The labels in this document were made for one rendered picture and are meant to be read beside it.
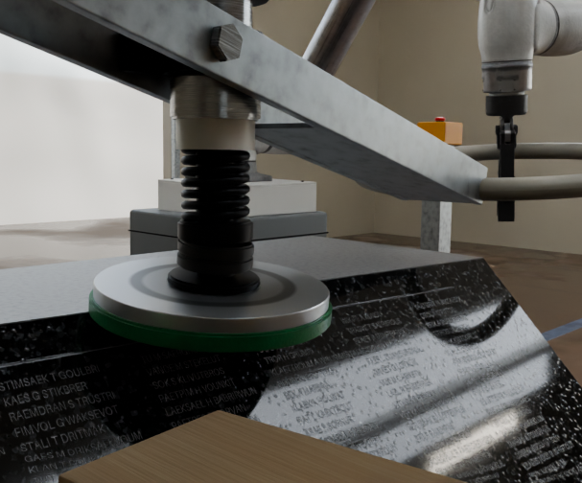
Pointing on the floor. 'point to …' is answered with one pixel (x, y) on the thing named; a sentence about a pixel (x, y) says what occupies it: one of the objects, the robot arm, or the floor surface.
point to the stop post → (434, 218)
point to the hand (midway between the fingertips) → (505, 201)
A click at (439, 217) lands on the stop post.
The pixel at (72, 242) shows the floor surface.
